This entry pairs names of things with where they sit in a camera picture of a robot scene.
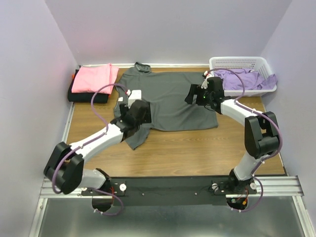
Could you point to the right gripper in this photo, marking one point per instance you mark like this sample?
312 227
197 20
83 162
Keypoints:
195 89

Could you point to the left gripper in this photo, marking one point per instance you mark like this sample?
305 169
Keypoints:
146 118

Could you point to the dark grey t-shirt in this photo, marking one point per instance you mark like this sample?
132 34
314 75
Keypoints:
166 93

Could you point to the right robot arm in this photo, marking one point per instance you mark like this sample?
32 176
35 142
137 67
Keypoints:
262 137

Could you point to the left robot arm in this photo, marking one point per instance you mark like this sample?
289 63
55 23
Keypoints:
65 167

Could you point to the purple t-shirt in basket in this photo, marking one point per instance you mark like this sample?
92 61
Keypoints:
252 79

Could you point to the folded pink t-shirt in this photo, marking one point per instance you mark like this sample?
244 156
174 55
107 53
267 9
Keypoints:
91 79

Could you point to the folded black t-shirt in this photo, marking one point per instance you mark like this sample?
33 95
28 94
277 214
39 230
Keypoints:
85 97

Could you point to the white plastic laundry basket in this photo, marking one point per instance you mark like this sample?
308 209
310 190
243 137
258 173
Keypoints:
237 62

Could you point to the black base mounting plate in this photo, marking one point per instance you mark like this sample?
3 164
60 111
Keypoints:
176 190

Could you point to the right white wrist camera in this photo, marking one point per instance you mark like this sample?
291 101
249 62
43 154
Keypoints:
206 76

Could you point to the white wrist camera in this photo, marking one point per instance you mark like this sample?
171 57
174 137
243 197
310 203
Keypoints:
132 96
206 76

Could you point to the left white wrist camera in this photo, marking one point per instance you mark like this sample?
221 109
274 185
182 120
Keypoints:
132 96

